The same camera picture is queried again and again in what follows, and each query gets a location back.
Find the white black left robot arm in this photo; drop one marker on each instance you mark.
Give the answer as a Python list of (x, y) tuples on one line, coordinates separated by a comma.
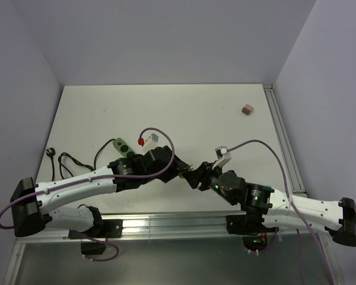
[(35, 205)]

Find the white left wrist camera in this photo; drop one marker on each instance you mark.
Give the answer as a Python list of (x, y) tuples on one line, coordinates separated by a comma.
[(151, 141)]

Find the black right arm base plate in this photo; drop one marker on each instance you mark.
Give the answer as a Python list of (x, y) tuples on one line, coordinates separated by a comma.
[(247, 225)]

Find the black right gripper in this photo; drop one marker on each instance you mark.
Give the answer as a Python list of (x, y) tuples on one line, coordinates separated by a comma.
[(202, 174)]

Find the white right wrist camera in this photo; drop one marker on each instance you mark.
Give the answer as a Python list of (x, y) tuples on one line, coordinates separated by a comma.
[(223, 157)]

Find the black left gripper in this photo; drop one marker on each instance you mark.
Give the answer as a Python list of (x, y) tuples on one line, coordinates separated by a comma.
[(177, 166)]

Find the aluminium side rail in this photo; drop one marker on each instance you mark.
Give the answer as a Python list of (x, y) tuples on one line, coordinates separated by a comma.
[(294, 177)]

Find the green power strip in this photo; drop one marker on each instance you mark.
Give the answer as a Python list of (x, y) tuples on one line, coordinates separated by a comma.
[(123, 148)]

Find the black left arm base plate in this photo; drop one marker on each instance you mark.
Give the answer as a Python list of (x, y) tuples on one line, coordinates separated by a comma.
[(108, 228)]

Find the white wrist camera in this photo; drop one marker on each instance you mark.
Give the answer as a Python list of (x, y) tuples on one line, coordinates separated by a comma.
[(151, 141), (223, 157)]

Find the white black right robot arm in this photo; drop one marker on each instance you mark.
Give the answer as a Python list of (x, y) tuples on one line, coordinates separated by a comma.
[(265, 209)]

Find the aluminium front rail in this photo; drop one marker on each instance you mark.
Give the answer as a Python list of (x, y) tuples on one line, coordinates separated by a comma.
[(151, 227)]

